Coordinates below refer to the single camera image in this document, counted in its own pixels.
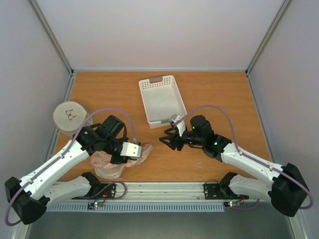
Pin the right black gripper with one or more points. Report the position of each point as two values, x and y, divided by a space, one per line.
178 139

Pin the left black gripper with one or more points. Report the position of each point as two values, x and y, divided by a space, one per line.
115 160

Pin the floral mesh laundry bag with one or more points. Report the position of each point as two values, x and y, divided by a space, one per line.
103 167

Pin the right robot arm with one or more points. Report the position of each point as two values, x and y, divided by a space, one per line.
282 186

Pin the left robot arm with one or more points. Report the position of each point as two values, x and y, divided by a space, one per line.
31 195

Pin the white round mesh laundry bag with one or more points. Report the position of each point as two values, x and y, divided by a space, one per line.
68 117

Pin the white plastic basket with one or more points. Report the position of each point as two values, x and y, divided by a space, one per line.
161 99

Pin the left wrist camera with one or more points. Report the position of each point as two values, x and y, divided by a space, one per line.
131 150

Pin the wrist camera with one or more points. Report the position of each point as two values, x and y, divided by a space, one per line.
131 150
177 122

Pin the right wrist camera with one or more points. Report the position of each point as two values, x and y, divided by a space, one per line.
177 122

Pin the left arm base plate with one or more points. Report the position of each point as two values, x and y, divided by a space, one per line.
107 191

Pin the aluminium mounting rail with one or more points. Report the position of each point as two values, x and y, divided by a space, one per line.
161 191

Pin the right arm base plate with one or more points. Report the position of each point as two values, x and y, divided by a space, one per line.
212 191

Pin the grey slotted cable duct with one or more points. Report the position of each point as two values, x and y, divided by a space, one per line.
138 207

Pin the left aluminium frame post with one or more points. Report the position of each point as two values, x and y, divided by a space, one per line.
38 12

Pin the aluminium frame post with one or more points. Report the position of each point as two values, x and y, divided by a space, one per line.
270 31
38 12

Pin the right aluminium frame post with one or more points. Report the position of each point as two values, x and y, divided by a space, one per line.
270 31

